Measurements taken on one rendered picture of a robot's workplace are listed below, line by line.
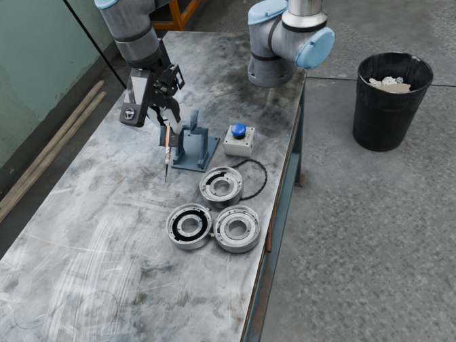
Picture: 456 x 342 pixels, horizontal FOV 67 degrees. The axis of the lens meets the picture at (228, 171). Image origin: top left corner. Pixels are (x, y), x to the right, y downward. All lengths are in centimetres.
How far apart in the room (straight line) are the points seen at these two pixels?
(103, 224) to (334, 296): 104
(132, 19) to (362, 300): 135
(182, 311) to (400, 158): 159
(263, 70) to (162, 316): 76
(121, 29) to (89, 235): 49
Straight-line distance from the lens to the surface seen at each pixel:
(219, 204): 81
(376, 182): 194
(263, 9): 108
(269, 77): 113
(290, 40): 98
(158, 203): 89
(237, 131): 90
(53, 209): 102
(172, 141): 82
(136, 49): 68
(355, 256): 169
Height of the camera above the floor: 149
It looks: 50 degrees down
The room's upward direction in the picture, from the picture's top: 11 degrees counter-clockwise
